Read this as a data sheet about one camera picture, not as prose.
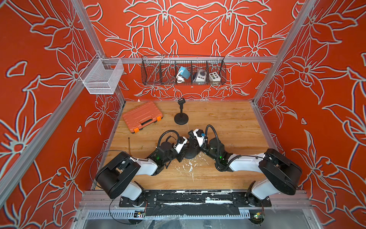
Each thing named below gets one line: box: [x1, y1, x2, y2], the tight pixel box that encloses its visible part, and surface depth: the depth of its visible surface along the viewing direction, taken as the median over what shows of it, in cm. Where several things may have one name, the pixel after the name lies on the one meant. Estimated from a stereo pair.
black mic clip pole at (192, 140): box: [187, 129, 199, 150], surface depth 75 cm
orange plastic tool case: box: [122, 101, 164, 134], surface depth 106 cm
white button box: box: [208, 71, 222, 82], surface depth 96 cm
